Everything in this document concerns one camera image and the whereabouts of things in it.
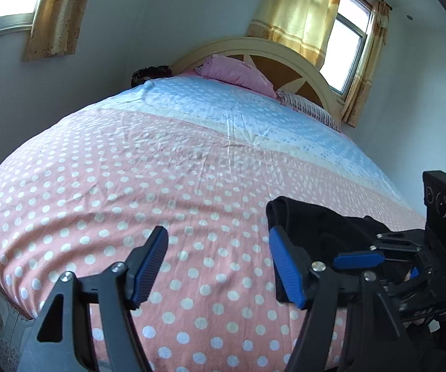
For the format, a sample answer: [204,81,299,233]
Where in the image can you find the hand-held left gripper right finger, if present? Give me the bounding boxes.
[268,225,417,372]

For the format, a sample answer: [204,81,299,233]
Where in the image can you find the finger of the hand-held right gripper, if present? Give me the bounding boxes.
[333,229,427,271]
[386,267,441,299]

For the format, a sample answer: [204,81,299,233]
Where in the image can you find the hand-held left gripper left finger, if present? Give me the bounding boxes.
[17,225,169,372]

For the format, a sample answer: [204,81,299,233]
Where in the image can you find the black pants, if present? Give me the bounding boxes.
[265,197,427,280]

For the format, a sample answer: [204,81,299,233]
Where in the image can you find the bed with polka dot sheet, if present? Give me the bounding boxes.
[0,75,429,372]

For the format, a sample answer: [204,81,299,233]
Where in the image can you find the yellow floral curtain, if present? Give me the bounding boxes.
[245,0,344,67]
[22,0,100,63]
[340,0,391,127]

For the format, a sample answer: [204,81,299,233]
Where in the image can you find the striped pillow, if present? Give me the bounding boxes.
[277,90,342,131]

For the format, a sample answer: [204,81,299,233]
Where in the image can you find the dark cloth bundle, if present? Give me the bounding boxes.
[131,65,172,88]

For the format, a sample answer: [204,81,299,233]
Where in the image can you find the pink pillow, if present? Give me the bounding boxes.
[195,54,278,99]

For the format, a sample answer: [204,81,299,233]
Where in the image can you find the cream arched wooden headboard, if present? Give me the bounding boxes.
[169,38,344,119]

